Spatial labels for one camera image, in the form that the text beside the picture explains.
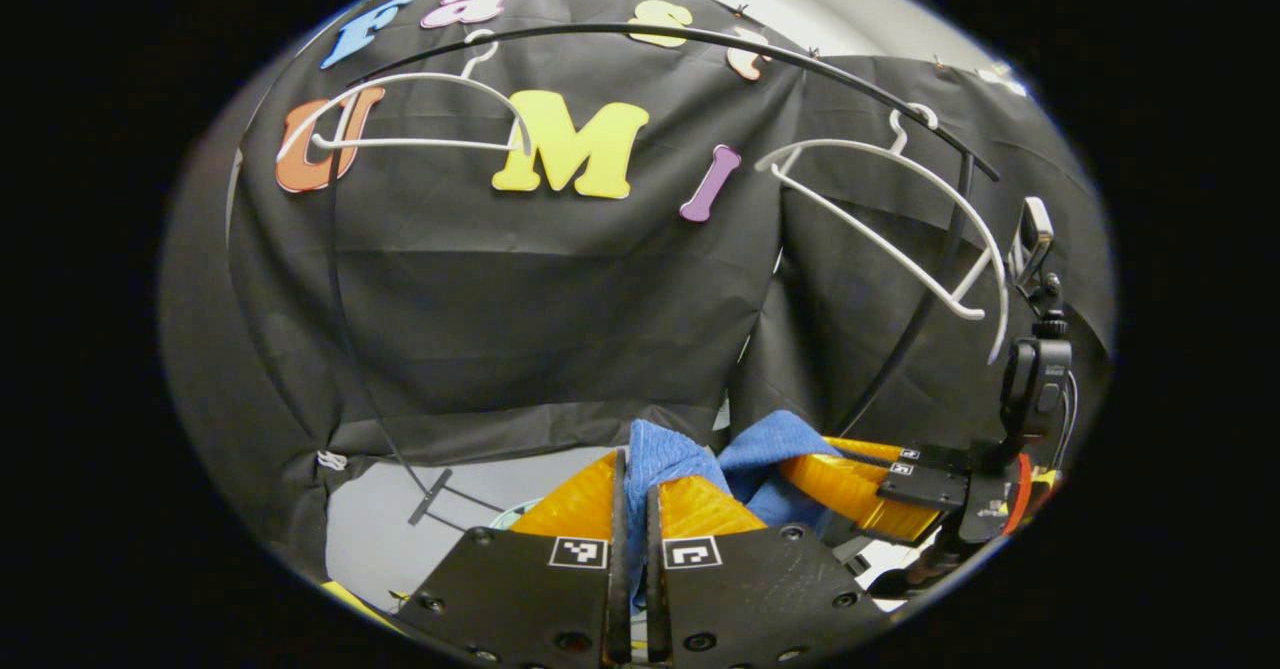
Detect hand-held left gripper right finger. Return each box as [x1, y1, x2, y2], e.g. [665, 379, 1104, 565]
[645, 474, 891, 667]

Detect black clothes rack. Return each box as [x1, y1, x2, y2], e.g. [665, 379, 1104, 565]
[325, 21, 1003, 528]

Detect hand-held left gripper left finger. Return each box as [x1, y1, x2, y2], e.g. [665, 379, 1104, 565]
[398, 449, 634, 667]

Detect blue knitted garment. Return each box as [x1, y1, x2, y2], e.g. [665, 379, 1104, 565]
[625, 409, 846, 610]

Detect black backdrop cloth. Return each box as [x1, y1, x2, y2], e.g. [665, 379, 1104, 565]
[160, 0, 1116, 580]

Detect white plastic hanger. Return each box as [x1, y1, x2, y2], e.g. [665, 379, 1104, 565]
[277, 29, 533, 165]
[755, 104, 1011, 365]

